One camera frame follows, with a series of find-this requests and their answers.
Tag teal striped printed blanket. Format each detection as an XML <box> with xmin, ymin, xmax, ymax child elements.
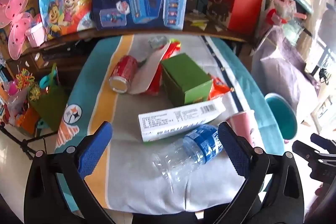
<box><xmin>54</xmin><ymin>34</ymin><xmax>285</xmax><ymax>216</ymax></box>

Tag black cable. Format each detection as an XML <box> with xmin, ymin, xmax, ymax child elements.
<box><xmin>319</xmin><ymin>69</ymin><xmax>332</xmax><ymax>86</ymax></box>

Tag orange snack packet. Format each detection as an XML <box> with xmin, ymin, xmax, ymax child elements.
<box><xmin>209</xmin><ymin>76</ymin><xmax>235</xmax><ymax>101</ymax></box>

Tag black tripod stand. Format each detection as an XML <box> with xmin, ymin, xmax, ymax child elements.
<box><xmin>0</xmin><ymin>122</ymin><xmax>50</xmax><ymax>161</ymax></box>

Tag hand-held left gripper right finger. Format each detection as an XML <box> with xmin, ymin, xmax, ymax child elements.
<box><xmin>213</xmin><ymin>121</ymin><xmax>305</xmax><ymax>224</ymax></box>

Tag yellow folded paper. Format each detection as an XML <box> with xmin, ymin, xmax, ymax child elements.
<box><xmin>184</xmin><ymin>13</ymin><xmax>210</xmax><ymax>30</ymax></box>

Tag small pink box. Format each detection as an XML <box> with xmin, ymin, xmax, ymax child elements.
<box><xmin>25</xmin><ymin>22</ymin><xmax>46</xmax><ymax>47</ymax></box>

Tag green gift bag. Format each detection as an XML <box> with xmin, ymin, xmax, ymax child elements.
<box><xmin>28</xmin><ymin>63</ymin><xmax>70</xmax><ymax>131</ymax></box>

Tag clear plastic bottle blue label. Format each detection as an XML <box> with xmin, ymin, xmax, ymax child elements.
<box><xmin>152</xmin><ymin>124</ymin><xmax>225</xmax><ymax>189</ymax></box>

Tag dark wooden desk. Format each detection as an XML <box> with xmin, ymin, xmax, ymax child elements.
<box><xmin>5</xmin><ymin>27</ymin><xmax>248</xmax><ymax>75</ymax></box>

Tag green cardboard box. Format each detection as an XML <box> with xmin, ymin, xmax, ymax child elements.
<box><xmin>161</xmin><ymin>53</ymin><xmax>213</xmax><ymax>107</ymax></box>

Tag clear plastic bag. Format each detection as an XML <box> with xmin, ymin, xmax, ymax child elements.
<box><xmin>265</xmin><ymin>0</ymin><xmax>305</xmax><ymax>41</ymax></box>

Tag pink butterfly wings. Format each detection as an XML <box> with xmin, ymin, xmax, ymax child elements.
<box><xmin>0</xmin><ymin>0</ymin><xmax>34</xmax><ymax>60</ymax></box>

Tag red drink can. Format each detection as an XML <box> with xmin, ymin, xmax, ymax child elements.
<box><xmin>109</xmin><ymin>55</ymin><xmax>139</xmax><ymax>93</ymax></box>

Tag pink paper cup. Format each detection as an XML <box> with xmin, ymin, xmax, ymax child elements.
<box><xmin>226</xmin><ymin>110</ymin><xmax>256</xmax><ymax>147</ymax></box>

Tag teal plastic bin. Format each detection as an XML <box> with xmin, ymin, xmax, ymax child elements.
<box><xmin>265</xmin><ymin>93</ymin><xmax>298</xmax><ymax>140</ymax></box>

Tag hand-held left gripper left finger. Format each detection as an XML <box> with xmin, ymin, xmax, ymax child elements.
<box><xmin>24</xmin><ymin>121</ymin><xmax>113</xmax><ymax>224</ymax></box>

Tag clear printed plastic wrapper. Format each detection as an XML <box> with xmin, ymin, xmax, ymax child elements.
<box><xmin>148</xmin><ymin>36</ymin><xmax>168</xmax><ymax>49</ymax></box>

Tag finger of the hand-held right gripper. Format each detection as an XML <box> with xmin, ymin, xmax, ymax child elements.
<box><xmin>310</xmin><ymin>133</ymin><xmax>336</xmax><ymax>155</ymax></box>
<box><xmin>292</xmin><ymin>140</ymin><xmax>319</xmax><ymax>164</ymax></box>

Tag red gift bag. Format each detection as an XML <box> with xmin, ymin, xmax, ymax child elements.
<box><xmin>209</xmin><ymin>0</ymin><xmax>267</xmax><ymax>31</ymax></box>

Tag white cardboard box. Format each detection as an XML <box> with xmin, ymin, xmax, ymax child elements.
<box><xmin>138</xmin><ymin>97</ymin><xmax>226</xmax><ymax>143</ymax></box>

